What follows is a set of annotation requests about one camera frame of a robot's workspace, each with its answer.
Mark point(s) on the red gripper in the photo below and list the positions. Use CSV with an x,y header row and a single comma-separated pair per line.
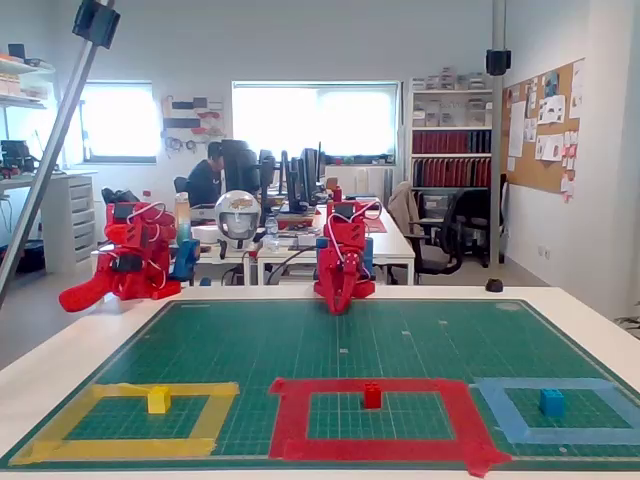
x,y
334,280

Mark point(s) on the red cube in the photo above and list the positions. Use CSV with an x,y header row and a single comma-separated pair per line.
x,y
372,397

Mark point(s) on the red leader arm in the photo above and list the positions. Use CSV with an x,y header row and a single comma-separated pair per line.
x,y
145,290

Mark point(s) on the red robot arm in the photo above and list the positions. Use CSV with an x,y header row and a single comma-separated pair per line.
x,y
367,291

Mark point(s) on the red tape square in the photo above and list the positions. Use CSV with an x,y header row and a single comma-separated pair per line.
x,y
375,450

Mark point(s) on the yellow cube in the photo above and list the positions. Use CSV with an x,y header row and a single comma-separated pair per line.
x,y
159,402

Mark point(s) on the blue cube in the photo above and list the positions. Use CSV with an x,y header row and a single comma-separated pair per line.
x,y
551,404

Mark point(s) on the blue tape square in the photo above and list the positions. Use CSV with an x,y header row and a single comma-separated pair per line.
x,y
565,436

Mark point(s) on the yellow tape square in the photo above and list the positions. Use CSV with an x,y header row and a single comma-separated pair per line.
x,y
125,448

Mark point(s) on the blue table clamp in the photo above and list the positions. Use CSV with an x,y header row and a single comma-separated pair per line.
x,y
369,252
321,244
186,260

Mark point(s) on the green cutting mat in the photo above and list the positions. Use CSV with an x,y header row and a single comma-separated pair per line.
x,y
350,340

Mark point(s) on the white office desk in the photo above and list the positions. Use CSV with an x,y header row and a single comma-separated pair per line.
x,y
395,247

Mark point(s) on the clear water bottle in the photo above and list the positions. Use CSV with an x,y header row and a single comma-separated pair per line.
x,y
271,235

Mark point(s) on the red bottle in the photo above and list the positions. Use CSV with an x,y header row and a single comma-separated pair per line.
x,y
338,194

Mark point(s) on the beige jacket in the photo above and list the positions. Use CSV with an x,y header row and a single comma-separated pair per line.
x,y
402,205

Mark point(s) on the black computer monitor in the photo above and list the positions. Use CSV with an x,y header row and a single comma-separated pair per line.
x,y
295,182
312,170
267,172
240,165

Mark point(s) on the white helmet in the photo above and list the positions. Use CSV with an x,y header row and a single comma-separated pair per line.
x,y
237,215

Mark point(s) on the black office chair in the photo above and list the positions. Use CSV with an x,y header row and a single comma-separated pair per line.
x,y
470,225

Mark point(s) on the small black puck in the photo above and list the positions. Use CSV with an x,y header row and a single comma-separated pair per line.
x,y
494,285

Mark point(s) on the wide bright window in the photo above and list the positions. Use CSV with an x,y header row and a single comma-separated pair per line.
x,y
315,120

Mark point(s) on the seated person dark shirt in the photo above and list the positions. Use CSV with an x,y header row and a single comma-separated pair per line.
x,y
205,182

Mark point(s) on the white bookshelf red binders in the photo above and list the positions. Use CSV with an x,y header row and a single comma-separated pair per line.
x,y
450,142

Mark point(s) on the upright grey pole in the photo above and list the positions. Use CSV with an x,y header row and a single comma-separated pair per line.
x,y
498,150

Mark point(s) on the cork notice board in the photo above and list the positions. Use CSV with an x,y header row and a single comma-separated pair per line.
x,y
530,170

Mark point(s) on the black backpack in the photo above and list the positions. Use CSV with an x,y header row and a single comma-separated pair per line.
x,y
117,195

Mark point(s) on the black pole clamp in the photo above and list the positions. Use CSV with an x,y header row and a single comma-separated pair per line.
x,y
97,22
498,62

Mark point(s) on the white drawer cabinet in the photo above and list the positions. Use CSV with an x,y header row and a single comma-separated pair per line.
x,y
75,225

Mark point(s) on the small bright window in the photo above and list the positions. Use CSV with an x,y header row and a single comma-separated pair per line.
x,y
120,120

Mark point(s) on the green plant leaves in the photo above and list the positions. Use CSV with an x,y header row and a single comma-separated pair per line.
x,y
629,322

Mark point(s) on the black bag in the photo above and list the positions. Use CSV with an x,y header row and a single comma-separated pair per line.
x,y
35,257

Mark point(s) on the slanted metal pole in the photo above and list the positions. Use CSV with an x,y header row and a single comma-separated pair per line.
x,y
54,150

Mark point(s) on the black machine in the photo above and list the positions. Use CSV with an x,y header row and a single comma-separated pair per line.
x,y
17,157

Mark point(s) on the wall power outlet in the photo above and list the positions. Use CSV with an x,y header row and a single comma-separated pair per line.
x,y
544,251

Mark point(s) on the wall tool rack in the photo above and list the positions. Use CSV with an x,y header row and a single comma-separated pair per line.
x,y
192,117

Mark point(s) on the white wall shelf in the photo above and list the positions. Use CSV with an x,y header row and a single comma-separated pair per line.
x,y
30,67

